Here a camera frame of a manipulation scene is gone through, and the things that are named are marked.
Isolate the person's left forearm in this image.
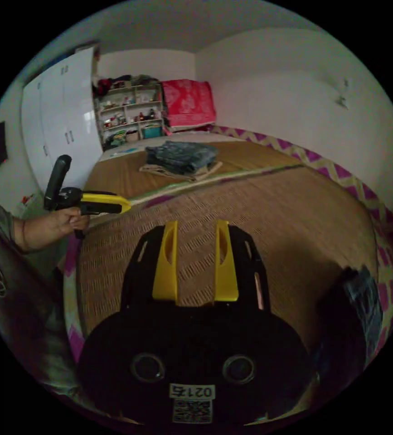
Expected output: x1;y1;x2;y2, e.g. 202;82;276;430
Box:
12;217;49;254

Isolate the person's left hand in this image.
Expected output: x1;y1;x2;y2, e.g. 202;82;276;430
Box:
41;205;91;246

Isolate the white open shelf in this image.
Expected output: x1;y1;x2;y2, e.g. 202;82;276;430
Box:
92;75;166;151

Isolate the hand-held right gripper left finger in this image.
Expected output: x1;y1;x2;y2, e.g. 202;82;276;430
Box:
152;220;179;303

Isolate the person's body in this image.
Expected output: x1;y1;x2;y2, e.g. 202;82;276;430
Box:
0;195;92;405

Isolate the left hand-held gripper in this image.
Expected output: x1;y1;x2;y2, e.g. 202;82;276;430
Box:
56;186;131;240

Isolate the white cupboard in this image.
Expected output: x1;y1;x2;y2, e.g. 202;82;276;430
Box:
19;45;104;196

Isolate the pile of clothes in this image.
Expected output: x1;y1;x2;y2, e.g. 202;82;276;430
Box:
313;264;384;378
139;140;224;183

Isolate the bed with woven mat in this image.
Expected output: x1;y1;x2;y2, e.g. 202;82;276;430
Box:
61;124;393;378

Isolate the red patterned folded quilt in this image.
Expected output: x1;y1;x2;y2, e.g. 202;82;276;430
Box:
160;78;217;132

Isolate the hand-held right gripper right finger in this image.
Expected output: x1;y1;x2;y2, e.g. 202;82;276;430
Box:
214;219;240;303

